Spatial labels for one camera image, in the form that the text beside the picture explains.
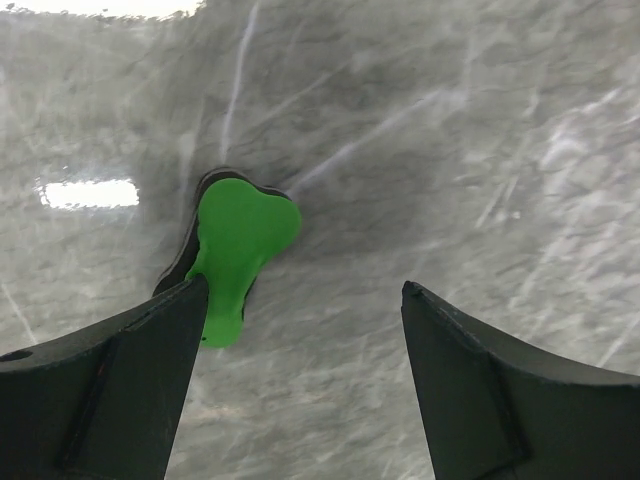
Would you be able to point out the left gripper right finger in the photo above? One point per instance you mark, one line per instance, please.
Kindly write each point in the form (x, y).
(496, 407)

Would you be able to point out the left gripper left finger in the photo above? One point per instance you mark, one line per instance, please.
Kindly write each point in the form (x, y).
(103, 402)

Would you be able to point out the green whiteboard eraser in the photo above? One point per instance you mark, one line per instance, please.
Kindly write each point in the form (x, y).
(238, 226)

